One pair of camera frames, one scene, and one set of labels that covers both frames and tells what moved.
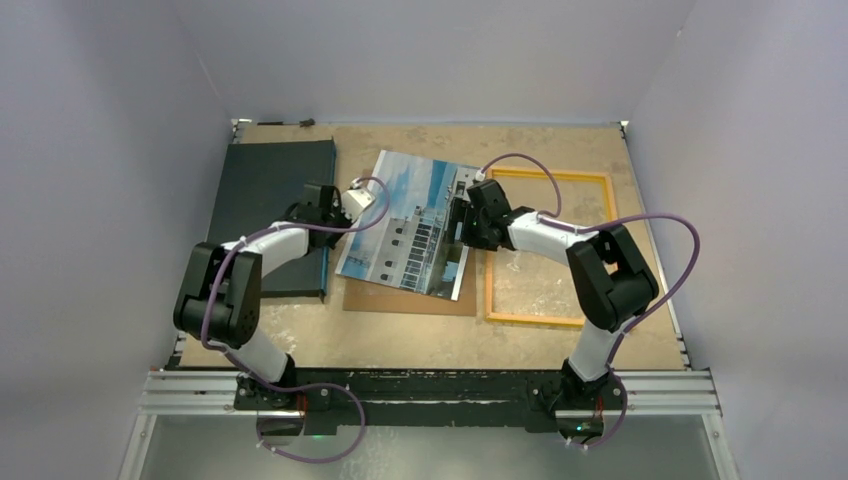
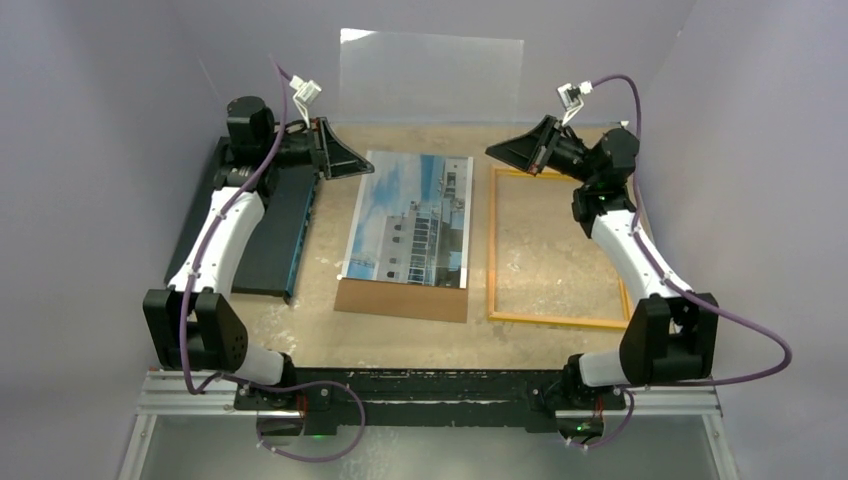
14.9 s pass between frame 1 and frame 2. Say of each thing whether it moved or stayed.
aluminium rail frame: stayed
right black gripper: moved
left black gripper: moved
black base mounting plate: stayed
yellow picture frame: stayed
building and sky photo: stayed
